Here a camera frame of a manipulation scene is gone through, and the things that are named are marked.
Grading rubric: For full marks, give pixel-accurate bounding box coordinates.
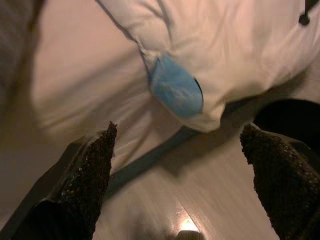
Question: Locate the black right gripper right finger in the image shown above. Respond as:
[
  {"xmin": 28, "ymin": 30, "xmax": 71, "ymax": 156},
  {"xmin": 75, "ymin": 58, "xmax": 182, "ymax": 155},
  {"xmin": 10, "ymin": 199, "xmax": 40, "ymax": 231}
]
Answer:
[{"xmin": 239, "ymin": 122, "xmax": 320, "ymax": 240}]

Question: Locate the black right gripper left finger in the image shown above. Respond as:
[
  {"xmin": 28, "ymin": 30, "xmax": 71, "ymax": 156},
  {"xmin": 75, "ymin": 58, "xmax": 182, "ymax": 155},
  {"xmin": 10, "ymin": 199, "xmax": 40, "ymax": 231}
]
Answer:
[{"xmin": 0, "ymin": 121, "xmax": 118, "ymax": 240}]

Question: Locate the black round object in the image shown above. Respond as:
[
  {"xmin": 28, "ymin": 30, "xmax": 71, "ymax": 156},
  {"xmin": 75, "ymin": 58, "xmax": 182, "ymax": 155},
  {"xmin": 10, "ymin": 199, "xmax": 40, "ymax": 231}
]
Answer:
[{"xmin": 252, "ymin": 98, "xmax": 320, "ymax": 156}]

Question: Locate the white bedding with blue filling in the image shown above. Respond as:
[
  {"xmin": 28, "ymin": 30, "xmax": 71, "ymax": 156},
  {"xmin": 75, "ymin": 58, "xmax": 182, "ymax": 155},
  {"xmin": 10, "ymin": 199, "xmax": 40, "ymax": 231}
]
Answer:
[{"xmin": 94, "ymin": 0, "xmax": 320, "ymax": 134}]

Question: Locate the white mattress with blue trim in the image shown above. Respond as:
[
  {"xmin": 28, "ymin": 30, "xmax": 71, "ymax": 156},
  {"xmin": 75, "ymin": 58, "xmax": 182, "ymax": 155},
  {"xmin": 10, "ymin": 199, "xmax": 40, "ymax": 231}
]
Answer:
[{"xmin": 29, "ymin": 0, "xmax": 253, "ymax": 201}]

